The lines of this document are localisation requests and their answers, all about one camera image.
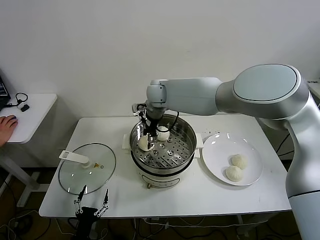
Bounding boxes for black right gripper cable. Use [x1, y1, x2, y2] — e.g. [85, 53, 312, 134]
[163, 111, 181, 133]

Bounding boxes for black cable with power adapter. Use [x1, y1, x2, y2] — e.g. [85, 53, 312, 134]
[276, 132, 296, 157]

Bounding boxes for white steamed baozi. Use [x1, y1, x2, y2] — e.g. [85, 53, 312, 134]
[225, 165, 244, 183]
[230, 153, 248, 171]
[156, 125, 171, 141]
[138, 135, 155, 152]

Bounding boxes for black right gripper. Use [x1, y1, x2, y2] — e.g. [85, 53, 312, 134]
[141, 111, 163, 151]

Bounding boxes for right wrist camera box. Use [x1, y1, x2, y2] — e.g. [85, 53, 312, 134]
[131, 103, 146, 117]

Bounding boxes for white electric cooker base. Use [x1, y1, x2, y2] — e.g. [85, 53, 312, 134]
[129, 149, 201, 190]

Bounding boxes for glass lid with white handle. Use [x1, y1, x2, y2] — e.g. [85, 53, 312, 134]
[58, 142, 117, 196]

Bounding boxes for bare person hand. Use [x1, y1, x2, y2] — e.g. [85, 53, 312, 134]
[0, 114, 19, 148]

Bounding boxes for white round plate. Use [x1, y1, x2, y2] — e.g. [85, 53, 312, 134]
[201, 131, 264, 187]

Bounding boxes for black floor cable loops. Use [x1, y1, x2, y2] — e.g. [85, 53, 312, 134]
[0, 174, 38, 240]

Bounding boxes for grey table leg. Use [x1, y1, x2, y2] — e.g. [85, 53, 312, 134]
[236, 214, 251, 236]

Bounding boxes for black neckband earphones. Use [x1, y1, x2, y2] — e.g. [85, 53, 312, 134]
[1, 92, 29, 110]

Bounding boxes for perforated steel steamer basket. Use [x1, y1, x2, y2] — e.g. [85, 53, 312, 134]
[121, 113, 205, 174]

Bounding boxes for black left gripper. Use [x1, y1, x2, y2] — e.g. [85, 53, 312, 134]
[73, 184, 110, 226]

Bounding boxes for white desk with grey foot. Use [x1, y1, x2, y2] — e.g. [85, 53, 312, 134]
[306, 78, 320, 111]

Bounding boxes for white side table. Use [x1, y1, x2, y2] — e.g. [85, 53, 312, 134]
[0, 93, 58, 208]

